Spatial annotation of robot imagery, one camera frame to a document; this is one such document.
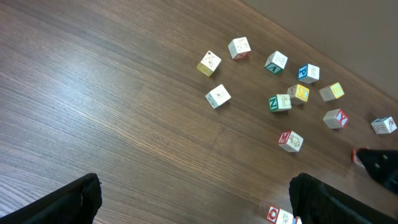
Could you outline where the white block yellow side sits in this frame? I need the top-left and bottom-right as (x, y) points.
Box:
(197, 50), (221, 77)

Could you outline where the white block blue P side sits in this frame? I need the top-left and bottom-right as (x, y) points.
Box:
(298, 63), (320, 84)

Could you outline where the white block green A side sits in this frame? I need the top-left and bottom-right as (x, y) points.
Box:
(264, 50), (288, 75)

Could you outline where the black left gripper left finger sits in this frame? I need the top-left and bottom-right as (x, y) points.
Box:
(1, 173), (102, 224)

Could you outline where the yellow top block far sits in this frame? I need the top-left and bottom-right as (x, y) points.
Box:
(319, 82), (345, 101)

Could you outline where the white block red M side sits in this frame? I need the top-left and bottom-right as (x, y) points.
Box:
(278, 130), (304, 152)

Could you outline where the yellow K block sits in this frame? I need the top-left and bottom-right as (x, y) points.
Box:
(287, 84), (310, 105)

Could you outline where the white block green N side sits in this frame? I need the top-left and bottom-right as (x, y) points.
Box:
(269, 94), (292, 112)

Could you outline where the white block with figure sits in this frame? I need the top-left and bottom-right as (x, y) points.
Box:
(266, 205), (294, 224)

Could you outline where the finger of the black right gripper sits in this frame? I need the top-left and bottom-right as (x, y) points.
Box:
(356, 148), (397, 195)

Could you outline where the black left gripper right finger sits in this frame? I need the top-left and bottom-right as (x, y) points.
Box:
(289, 173), (397, 224)

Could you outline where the block with K and 6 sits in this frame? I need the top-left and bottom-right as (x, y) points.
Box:
(371, 116), (397, 134)

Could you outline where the white block red U side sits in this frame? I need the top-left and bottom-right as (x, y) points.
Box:
(351, 147), (370, 168)

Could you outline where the red X block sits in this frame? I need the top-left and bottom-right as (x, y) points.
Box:
(323, 109), (349, 129)

